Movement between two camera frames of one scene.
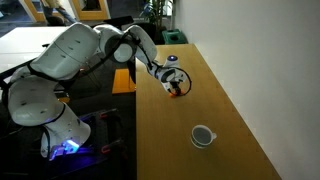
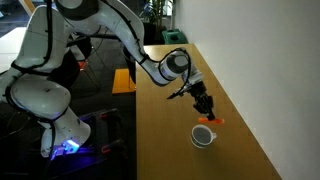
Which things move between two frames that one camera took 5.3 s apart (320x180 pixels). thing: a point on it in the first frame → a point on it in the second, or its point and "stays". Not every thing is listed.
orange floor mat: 123,82 stays
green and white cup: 202,136 stays
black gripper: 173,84 → 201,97
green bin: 174,37 stays
